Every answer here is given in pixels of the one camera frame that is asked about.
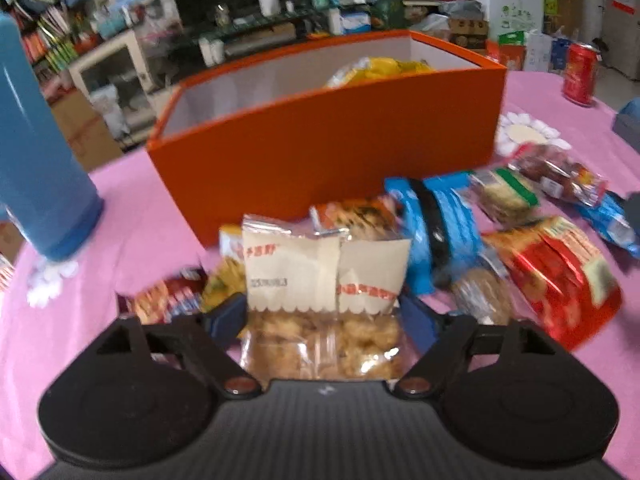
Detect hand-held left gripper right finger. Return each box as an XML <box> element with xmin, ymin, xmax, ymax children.
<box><xmin>394</xmin><ymin>295</ymin><xmax>556</xmax><ymax>401</ymax></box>

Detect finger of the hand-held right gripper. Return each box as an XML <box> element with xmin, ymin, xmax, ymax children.
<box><xmin>620</xmin><ymin>194</ymin><xmax>640</xmax><ymax>235</ymax></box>

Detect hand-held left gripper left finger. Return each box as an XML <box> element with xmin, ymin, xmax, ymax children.
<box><xmin>90</xmin><ymin>293</ymin><xmax>262</xmax><ymax>401</ymax></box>

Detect small blue foil packet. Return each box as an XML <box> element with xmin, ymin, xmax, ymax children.
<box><xmin>574</xmin><ymin>192</ymin><xmax>640</xmax><ymax>260</ymax></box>

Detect small yellow snack packet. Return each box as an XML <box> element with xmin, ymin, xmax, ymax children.
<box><xmin>202</xmin><ymin>224</ymin><xmax>249</xmax><ymax>312</ymax></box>

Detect brown chocolate cookie packet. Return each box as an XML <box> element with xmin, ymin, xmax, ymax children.
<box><xmin>127</xmin><ymin>269</ymin><xmax>207</xmax><ymax>325</ymax></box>

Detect clear brown round biscuit packet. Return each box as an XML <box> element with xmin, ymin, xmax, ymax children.
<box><xmin>449</xmin><ymin>267</ymin><xmax>514</xmax><ymax>327</ymax></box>

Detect dark red dates packet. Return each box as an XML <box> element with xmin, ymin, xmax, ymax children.
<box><xmin>509</xmin><ymin>142</ymin><xmax>609</xmax><ymax>207</ymax></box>

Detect blue packet with black band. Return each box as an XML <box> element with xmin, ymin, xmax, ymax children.
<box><xmin>384</xmin><ymin>174</ymin><xmax>485</xmax><ymax>297</ymax></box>

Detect red foil snack packet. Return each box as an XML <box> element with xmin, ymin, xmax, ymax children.
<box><xmin>482</xmin><ymin>217</ymin><xmax>624</xmax><ymax>352</ymax></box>

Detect clear cracker packet beige label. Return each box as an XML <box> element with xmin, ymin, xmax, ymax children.
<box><xmin>239</xmin><ymin>214</ymin><xmax>414</xmax><ymax>382</ymax></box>

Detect orange printed snack packet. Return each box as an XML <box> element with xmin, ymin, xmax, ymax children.
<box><xmin>309</xmin><ymin>197</ymin><xmax>402</xmax><ymax>242</ymax></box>

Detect green round cake packet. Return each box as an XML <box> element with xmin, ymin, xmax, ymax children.
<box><xmin>469</xmin><ymin>167</ymin><xmax>542</xmax><ymax>224</ymax></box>

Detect orange cardboard box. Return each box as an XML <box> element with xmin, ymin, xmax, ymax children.
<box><xmin>146</xmin><ymin>30</ymin><xmax>509</xmax><ymax>249</ymax></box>

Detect large yellow snack packet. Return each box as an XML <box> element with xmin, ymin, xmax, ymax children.
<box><xmin>325</xmin><ymin>57</ymin><xmax>437</xmax><ymax>89</ymax></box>

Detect dark grey case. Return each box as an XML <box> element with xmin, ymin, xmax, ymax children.
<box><xmin>613</xmin><ymin>100</ymin><xmax>640</xmax><ymax>154</ymax></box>

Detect red soda can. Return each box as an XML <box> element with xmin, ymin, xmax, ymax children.
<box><xmin>562</xmin><ymin>42</ymin><xmax>601</xmax><ymax>107</ymax></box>

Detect orange gift bag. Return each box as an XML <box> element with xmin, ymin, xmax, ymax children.
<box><xmin>499</xmin><ymin>42</ymin><xmax>527</xmax><ymax>72</ymax></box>

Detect stack of large cardboard boxes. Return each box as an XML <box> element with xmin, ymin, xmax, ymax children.
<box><xmin>50</xmin><ymin>87</ymin><xmax>126</xmax><ymax>173</ymax></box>

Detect brown fruit cartons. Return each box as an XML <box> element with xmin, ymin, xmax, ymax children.
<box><xmin>447</xmin><ymin>17</ymin><xmax>492</xmax><ymax>52</ymax></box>

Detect blue thermos jug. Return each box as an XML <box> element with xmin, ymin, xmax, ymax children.
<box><xmin>0</xmin><ymin>10</ymin><xmax>105</xmax><ymax>262</ymax></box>

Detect white glass-door cabinet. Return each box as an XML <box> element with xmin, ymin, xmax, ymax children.
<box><xmin>69</xmin><ymin>29</ymin><xmax>157</xmax><ymax>127</ymax></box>

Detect glass and white TV stand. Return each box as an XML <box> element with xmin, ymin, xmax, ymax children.
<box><xmin>150</xmin><ymin>9</ymin><xmax>382</xmax><ymax>72</ymax></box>

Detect dark green bag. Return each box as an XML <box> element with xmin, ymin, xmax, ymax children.
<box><xmin>372</xmin><ymin>0</ymin><xmax>407</xmax><ymax>32</ymax></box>

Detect bookshelf with books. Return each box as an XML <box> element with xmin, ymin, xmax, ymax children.
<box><xmin>0</xmin><ymin>0</ymin><xmax>102</xmax><ymax>63</ymax></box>

